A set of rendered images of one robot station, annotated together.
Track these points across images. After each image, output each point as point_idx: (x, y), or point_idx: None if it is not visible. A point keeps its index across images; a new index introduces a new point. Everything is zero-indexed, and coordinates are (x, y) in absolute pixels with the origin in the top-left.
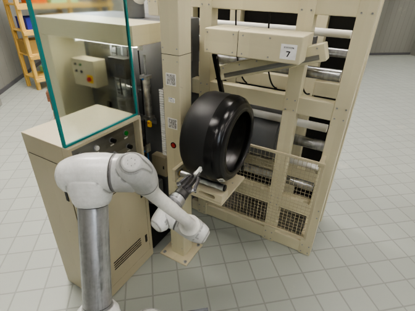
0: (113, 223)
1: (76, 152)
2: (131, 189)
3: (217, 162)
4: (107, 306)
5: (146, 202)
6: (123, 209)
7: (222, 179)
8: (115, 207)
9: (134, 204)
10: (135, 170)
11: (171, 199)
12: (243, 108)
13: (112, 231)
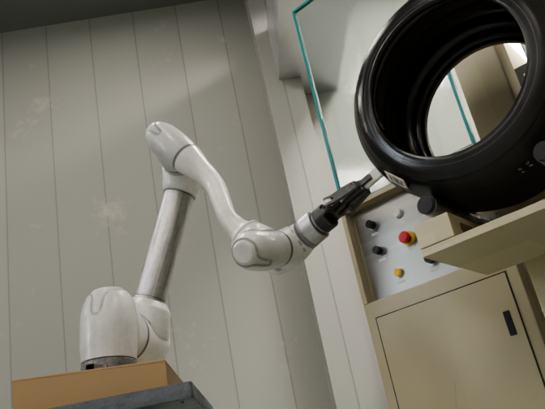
0: (431, 368)
1: (366, 218)
2: (160, 160)
3: (361, 136)
4: (138, 292)
5: (541, 359)
6: (455, 346)
7: (390, 175)
8: (433, 333)
9: (490, 346)
10: (145, 132)
11: (221, 186)
12: (420, 1)
13: (431, 387)
